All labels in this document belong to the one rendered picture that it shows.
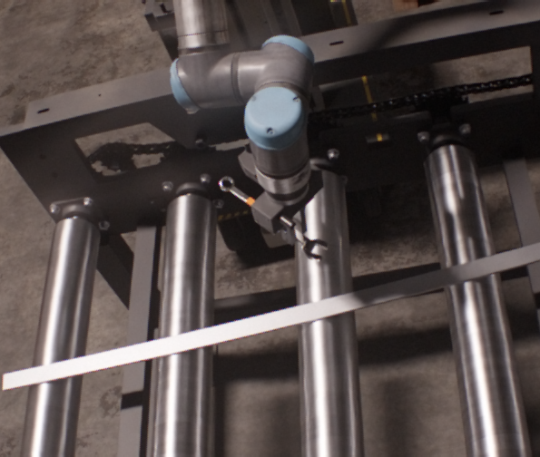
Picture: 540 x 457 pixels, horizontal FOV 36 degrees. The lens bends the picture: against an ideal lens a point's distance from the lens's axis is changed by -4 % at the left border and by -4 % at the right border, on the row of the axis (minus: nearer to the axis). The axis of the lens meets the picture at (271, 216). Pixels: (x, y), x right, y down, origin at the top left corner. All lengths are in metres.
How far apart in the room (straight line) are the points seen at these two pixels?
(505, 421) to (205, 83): 0.76
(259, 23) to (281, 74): 1.27
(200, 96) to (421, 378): 1.39
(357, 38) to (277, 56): 0.38
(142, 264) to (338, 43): 0.70
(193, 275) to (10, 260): 1.70
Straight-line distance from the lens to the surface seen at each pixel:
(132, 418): 1.81
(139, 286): 1.98
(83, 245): 1.97
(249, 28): 2.62
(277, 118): 1.28
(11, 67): 4.31
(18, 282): 3.30
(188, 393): 1.64
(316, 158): 1.88
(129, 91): 1.82
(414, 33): 1.71
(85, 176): 1.99
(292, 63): 1.36
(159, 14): 1.66
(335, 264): 1.69
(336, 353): 1.58
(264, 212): 1.43
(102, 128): 1.85
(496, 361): 1.53
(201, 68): 1.40
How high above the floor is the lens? 2.27
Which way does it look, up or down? 49 degrees down
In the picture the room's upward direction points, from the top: 24 degrees counter-clockwise
